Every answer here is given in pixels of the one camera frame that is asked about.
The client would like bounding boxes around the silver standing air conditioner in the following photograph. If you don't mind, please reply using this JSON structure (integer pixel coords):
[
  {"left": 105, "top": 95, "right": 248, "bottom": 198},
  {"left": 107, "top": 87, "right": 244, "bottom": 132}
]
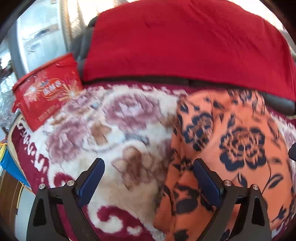
[{"left": 7, "top": 0, "right": 70, "bottom": 75}]

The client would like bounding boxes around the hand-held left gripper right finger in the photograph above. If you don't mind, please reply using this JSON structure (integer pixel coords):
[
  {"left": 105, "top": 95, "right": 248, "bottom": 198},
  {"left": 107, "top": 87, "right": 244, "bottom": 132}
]
[{"left": 193, "top": 158, "right": 271, "bottom": 241}]

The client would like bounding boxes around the red blanket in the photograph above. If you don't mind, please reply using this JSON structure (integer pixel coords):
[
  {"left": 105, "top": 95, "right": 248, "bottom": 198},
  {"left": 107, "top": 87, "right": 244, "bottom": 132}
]
[{"left": 81, "top": 0, "right": 296, "bottom": 100}]

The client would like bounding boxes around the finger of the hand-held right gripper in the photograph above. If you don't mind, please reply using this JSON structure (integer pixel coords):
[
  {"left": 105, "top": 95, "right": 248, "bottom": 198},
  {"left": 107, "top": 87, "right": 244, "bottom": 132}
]
[{"left": 288, "top": 142, "right": 296, "bottom": 163}]

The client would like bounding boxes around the black leather sofa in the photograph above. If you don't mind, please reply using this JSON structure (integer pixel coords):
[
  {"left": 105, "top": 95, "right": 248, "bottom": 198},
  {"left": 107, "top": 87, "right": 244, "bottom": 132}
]
[{"left": 72, "top": 17, "right": 296, "bottom": 116}]

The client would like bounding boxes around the clear cellophane wrap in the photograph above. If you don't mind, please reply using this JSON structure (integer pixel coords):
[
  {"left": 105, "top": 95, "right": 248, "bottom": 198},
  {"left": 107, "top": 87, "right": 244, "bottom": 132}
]
[{"left": 0, "top": 70, "right": 19, "bottom": 126}]

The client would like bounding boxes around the dotted beige curtain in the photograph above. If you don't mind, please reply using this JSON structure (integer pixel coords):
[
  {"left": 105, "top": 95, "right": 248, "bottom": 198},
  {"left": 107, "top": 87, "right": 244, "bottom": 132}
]
[{"left": 59, "top": 0, "right": 293, "bottom": 56}]

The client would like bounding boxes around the red gift box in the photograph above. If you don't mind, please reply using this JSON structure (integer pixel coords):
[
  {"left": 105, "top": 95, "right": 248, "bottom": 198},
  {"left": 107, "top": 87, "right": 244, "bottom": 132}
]
[{"left": 12, "top": 53, "right": 84, "bottom": 132}]

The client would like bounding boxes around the blue bottle with yellow cap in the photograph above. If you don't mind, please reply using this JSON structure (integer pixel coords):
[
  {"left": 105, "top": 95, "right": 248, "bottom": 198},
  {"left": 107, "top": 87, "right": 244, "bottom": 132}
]
[{"left": 0, "top": 144, "right": 30, "bottom": 188}]

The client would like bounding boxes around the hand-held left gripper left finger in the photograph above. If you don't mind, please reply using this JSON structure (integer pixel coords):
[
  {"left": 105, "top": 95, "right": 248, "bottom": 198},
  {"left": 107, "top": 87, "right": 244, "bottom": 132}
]
[{"left": 26, "top": 158, "right": 105, "bottom": 241}]

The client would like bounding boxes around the floral plush blanket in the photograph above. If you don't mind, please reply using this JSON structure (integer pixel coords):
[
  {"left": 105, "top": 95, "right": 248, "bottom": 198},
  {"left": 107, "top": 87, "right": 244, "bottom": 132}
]
[{"left": 8, "top": 83, "right": 296, "bottom": 241}]

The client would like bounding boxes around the low wooden cabinet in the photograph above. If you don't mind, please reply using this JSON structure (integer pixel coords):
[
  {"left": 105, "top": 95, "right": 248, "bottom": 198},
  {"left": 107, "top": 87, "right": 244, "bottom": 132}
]
[{"left": 0, "top": 171, "right": 26, "bottom": 223}]

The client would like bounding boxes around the orange floral shirt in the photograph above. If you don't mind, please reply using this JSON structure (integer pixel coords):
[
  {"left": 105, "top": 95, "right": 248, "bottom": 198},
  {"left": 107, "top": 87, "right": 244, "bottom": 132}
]
[{"left": 153, "top": 89, "right": 295, "bottom": 241}]

